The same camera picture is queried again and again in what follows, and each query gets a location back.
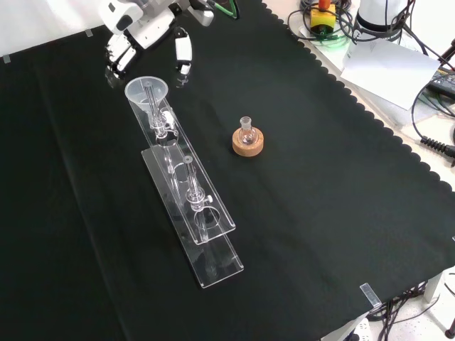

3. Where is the pale board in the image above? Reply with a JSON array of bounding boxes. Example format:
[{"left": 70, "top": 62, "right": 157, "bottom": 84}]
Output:
[{"left": 340, "top": 37, "right": 441, "bottom": 111}]

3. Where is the cork ring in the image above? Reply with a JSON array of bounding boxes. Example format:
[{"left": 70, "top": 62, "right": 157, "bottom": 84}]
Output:
[{"left": 232, "top": 127, "right": 266, "bottom": 156}]

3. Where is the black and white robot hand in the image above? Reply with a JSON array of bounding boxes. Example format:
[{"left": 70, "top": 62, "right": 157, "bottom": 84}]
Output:
[{"left": 98, "top": 0, "right": 195, "bottom": 77}]

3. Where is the black electronics box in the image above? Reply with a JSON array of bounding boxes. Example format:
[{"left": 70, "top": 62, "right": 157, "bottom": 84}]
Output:
[{"left": 428, "top": 67, "right": 455, "bottom": 95}]

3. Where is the coiled black cable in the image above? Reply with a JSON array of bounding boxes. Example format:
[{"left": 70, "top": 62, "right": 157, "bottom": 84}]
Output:
[{"left": 412, "top": 80, "right": 455, "bottom": 159}]

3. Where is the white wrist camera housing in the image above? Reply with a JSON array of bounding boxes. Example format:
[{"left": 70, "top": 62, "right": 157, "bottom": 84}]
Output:
[{"left": 187, "top": 0, "right": 215, "bottom": 28}]

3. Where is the yellow stop button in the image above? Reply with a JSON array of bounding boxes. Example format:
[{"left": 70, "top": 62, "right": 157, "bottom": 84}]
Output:
[{"left": 309, "top": 0, "right": 338, "bottom": 35}]

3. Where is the translucent plastic funnel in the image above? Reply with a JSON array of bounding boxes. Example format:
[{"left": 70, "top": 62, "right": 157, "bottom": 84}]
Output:
[{"left": 124, "top": 75, "right": 171, "bottom": 124}]

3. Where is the small round-bottom glass flask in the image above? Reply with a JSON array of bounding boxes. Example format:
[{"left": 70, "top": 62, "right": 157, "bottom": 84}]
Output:
[{"left": 238, "top": 116, "right": 257, "bottom": 146}]

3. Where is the white power strip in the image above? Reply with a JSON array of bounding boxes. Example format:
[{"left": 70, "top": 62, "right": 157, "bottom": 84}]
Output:
[{"left": 346, "top": 317, "right": 373, "bottom": 341}]

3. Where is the tripod leg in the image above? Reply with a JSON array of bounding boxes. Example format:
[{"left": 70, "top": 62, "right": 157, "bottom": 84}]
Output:
[{"left": 439, "top": 33, "right": 455, "bottom": 70}]

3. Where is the green cable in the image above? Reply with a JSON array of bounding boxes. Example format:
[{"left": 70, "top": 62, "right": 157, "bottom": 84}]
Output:
[{"left": 208, "top": 0, "right": 240, "bottom": 19}]

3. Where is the clear acrylic funnel stand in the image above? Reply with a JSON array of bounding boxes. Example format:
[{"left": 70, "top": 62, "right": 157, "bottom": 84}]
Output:
[{"left": 128, "top": 80, "right": 245, "bottom": 290}]

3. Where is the white table leg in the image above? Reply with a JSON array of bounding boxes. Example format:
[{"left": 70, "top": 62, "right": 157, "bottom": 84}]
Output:
[{"left": 424, "top": 269, "right": 447, "bottom": 305}]

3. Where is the black table cloth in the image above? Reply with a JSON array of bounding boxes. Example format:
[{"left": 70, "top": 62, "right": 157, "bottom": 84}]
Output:
[{"left": 0, "top": 0, "right": 455, "bottom": 341}]

